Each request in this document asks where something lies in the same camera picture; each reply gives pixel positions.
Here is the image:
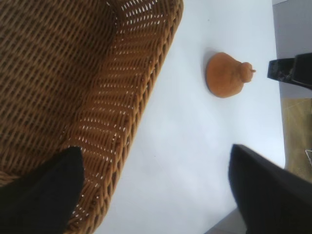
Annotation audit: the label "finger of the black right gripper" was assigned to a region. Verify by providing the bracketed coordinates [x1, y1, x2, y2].
[267, 53, 312, 91]

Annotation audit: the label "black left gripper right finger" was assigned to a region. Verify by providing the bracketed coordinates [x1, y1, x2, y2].
[228, 143, 312, 234]

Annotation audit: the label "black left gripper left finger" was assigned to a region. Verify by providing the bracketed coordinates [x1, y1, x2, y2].
[0, 146, 85, 234]

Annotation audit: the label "brown woven wicker basket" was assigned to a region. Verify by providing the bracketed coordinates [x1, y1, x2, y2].
[0, 0, 184, 234]

